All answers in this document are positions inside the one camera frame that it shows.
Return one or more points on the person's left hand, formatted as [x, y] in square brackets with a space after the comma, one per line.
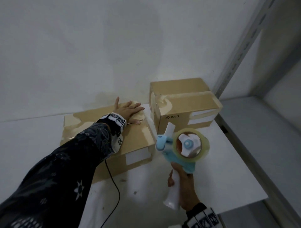
[127, 110]

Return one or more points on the blue white tape dispenser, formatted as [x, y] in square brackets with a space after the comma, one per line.
[174, 197]

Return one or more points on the brown cardboard box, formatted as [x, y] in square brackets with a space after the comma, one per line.
[183, 103]
[136, 138]

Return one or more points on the person's right hand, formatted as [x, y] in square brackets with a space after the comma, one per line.
[187, 190]

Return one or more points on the person's left forearm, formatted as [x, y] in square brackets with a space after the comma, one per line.
[58, 176]

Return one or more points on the clear tape roll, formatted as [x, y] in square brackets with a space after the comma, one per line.
[204, 143]

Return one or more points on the grey metal shelf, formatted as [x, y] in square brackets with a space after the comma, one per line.
[258, 141]

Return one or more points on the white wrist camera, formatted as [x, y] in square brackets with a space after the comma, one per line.
[117, 144]

